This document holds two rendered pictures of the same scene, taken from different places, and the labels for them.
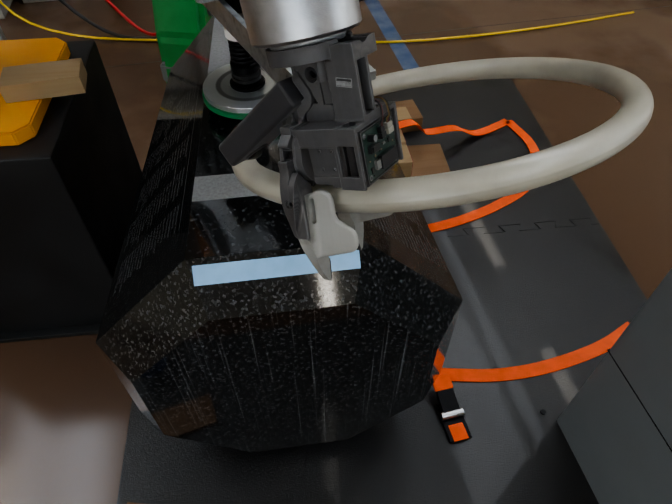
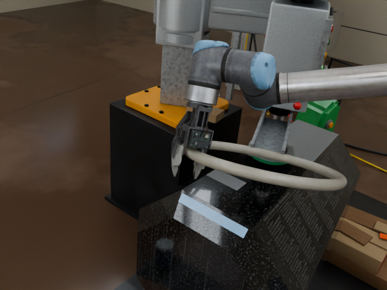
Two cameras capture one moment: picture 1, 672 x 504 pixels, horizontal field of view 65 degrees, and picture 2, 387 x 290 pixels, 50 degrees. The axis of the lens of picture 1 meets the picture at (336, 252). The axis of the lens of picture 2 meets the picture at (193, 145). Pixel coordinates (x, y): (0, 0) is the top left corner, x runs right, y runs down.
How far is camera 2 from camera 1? 81 cm
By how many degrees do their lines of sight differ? 38
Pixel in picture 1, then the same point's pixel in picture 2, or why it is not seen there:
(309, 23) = (192, 96)
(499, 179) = (221, 163)
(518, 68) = (331, 174)
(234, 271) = (195, 205)
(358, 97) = (196, 120)
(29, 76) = not seen: hidden behind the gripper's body
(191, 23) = not seen: hidden behind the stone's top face
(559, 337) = not seen: outside the picture
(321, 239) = (175, 159)
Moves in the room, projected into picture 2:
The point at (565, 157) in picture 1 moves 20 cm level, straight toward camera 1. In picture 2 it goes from (245, 168) to (164, 175)
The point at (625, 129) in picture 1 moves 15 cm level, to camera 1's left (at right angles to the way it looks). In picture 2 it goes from (277, 176) to (230, 150)
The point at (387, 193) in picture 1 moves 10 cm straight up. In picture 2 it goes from (196, 153) to (199, 120)
